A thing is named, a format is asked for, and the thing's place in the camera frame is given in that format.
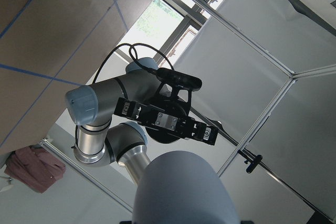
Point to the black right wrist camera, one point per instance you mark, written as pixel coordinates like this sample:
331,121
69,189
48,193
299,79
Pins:
178,79

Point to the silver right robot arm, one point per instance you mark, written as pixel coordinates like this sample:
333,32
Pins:
115,117

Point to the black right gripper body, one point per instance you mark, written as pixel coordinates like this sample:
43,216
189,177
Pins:
165,115

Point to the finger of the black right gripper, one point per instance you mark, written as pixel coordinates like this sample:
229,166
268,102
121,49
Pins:
198,131
129,109

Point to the maroon cloth jacket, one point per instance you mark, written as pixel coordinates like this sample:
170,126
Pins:
35,167

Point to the light blue plastic cup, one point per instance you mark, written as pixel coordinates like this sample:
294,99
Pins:
182,187

